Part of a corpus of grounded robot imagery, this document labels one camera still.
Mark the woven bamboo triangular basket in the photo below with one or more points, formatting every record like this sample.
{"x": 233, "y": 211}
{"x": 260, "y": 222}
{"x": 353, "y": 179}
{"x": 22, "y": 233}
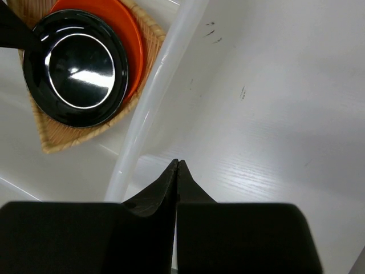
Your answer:
{"x": 55, "y": 137}

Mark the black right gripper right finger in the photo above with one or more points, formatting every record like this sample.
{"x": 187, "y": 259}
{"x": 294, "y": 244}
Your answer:
{"x": 217, "y": 237}

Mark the translucent white plastic bin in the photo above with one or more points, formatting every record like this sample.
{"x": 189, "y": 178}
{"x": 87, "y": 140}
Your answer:
{"x": 178, "y": 37}

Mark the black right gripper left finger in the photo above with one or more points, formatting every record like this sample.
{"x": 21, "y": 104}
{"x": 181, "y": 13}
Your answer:
{"x": 135, "y": 236}

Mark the orange round plate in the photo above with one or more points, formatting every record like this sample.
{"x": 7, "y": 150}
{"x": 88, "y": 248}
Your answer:
{"x": 121, "y": 21}

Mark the black round plate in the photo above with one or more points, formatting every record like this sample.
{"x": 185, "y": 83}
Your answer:
{"x": 80, "y": 77}

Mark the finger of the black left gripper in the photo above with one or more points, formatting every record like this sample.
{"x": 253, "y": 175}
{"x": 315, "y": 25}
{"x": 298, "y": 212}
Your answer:
{"x": 15, "y": 34}

